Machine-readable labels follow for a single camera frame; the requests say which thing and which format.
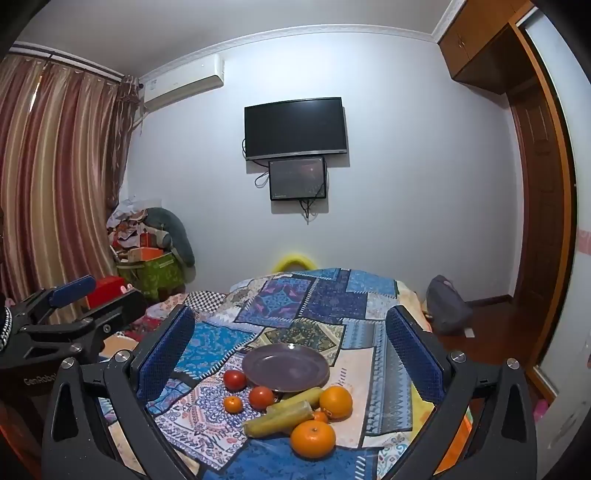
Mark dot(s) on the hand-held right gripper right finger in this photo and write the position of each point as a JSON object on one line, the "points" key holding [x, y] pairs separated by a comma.
{"points": [[411, 350]]}

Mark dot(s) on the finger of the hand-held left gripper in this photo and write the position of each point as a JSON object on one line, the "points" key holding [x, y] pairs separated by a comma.
{"points": [[115, 311], [74, 288]]}

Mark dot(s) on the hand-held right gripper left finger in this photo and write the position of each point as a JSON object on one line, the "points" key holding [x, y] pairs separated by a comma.
{"points": [[164, 350]]}

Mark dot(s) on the red tomato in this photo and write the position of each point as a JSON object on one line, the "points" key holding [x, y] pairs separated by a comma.
{"points": [[262, 398], [234, 380]]}

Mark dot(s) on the small tangerine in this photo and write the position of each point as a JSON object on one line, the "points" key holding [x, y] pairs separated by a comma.
{"points": [[320, 416], [233, 405]]}

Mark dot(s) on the large orange with sticker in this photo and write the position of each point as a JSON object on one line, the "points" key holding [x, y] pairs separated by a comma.
{"points": [[336, 402]]}

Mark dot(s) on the brown round plate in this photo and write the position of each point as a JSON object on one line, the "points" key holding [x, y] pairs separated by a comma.
{"points": [[286, 367]]}

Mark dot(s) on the orange mandarin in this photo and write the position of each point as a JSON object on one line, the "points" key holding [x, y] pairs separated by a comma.
{"points": [[313, 439]]}

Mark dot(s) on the red box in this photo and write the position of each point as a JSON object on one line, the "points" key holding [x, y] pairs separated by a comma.
{"points": [[105, 291]]}

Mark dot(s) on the yellow orange blanket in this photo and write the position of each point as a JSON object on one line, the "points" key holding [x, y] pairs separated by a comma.
{"points": [[422, 406]]}

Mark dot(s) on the grey bag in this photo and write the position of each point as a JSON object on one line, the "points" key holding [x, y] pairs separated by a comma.
{"points": [[445, 304]]}

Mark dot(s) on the orange box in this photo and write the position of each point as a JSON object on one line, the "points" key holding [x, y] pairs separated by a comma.
{"points": [[145, 254]]}

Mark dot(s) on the pile of clutter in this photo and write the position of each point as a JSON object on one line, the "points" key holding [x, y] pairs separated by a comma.
{"points": [[129, 226]]}

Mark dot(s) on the grey plush toy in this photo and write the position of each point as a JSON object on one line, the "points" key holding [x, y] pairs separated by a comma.
{"points": [[178, 235]]}

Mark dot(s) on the blue patchwork blanket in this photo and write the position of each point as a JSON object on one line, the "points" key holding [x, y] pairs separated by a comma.
{"points": [[323, 300]]}

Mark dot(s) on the striped brown curtain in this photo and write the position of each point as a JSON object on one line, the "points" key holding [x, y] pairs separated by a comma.
{"points": [[55, 175]]}

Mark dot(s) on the wooden door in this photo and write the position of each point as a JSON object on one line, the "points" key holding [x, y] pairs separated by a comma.
{"points": [[540, 207]]}

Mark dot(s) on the white air conditioner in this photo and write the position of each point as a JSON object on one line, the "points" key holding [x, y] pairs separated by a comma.
{"points": [[182, 83]]}

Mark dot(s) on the wooden overhead cabinet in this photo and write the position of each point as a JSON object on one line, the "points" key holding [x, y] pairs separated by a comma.
{"points": [[480, 46]]}

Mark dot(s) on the small black wall monitor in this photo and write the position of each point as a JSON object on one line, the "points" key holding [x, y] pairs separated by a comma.
{"points": [[298, 179]]}

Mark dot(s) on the black wall television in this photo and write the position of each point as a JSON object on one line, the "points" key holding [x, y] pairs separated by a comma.
{"points": [[295, 127]]}

